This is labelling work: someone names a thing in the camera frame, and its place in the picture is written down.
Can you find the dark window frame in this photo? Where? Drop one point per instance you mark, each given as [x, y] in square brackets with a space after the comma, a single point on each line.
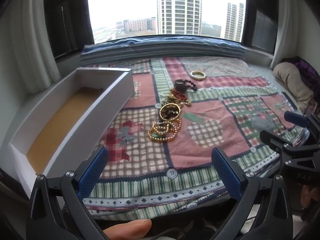
[65, 17]
[262, 30]

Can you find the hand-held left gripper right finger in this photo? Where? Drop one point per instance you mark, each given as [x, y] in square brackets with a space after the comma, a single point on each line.
[226, 172]

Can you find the purple cloth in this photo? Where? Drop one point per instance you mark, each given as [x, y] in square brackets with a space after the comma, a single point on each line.
[307, 66]

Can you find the cream bangle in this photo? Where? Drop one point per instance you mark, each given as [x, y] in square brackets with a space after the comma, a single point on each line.
[192, 75]

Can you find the tall high-rise building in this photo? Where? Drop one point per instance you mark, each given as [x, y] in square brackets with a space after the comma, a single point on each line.
[178, 7]

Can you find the low red building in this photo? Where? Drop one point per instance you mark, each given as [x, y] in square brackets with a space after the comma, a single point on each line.
[138, 25]

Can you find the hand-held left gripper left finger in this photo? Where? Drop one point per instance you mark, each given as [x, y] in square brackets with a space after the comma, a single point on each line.
[93, 170]

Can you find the slim high-rise building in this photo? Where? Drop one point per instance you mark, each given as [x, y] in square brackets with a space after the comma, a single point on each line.
[233, 22]

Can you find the white cardboard box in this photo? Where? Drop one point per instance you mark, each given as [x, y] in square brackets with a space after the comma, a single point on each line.
[62, 120]

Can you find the gold bangle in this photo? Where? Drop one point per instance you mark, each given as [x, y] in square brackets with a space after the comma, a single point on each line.
[162, 116]

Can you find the person's left hand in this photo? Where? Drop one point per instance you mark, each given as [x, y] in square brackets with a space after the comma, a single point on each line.
[127, 228]

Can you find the white curtain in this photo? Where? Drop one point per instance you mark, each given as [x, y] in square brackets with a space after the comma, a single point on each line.
[37, 42]

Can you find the patchwork checked blanket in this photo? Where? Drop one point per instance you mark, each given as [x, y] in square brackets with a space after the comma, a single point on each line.
[200, 155]

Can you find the dark wrist watch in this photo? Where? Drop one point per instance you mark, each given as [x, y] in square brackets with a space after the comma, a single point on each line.
[179, 86]

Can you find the blue striped quilt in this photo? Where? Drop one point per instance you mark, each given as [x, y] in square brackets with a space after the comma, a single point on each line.
[162, 48]

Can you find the beige pillow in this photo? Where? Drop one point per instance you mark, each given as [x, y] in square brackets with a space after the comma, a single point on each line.
[290, 77]

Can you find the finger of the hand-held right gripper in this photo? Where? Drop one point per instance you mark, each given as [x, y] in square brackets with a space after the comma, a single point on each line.
[296, 118]
[272, 138]

